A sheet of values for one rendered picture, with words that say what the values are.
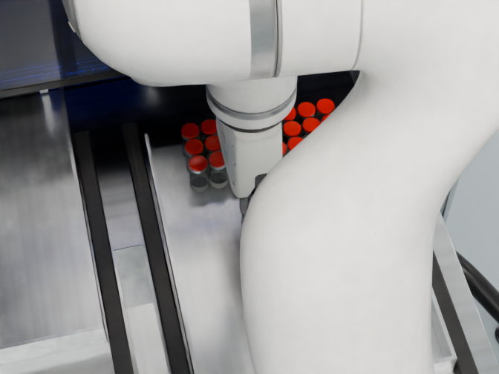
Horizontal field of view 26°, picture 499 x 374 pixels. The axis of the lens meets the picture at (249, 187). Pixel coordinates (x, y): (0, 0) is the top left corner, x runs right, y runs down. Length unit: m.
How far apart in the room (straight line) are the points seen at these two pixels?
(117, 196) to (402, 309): 0.73
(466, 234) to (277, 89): 1.35
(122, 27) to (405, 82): 0.13
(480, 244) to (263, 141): 1.30
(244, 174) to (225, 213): 0.19
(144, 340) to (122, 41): 0.72
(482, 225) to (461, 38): 1.81
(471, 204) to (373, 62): 1.83
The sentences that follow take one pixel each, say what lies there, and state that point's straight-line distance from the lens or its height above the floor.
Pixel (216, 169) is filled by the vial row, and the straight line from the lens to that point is 1.20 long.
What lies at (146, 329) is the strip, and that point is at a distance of 1.15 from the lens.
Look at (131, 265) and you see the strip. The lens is 1.14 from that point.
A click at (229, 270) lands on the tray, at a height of 0.88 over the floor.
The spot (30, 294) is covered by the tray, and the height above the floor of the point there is 0.88.
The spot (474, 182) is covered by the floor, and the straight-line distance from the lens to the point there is 2.33.
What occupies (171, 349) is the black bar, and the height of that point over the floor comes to 0.90.
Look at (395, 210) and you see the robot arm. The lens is 0.50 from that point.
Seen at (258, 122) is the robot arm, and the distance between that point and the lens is 0.98.
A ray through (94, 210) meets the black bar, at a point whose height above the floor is 0.90.
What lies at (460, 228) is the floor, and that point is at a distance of 2.26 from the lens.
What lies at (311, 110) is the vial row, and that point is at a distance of 1.24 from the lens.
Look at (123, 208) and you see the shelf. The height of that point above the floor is 0.88.
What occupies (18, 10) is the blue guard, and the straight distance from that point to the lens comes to 1.10.
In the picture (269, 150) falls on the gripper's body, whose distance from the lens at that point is 1.01.
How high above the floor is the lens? 1.92
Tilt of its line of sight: 58 degrees down
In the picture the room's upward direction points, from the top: straight up
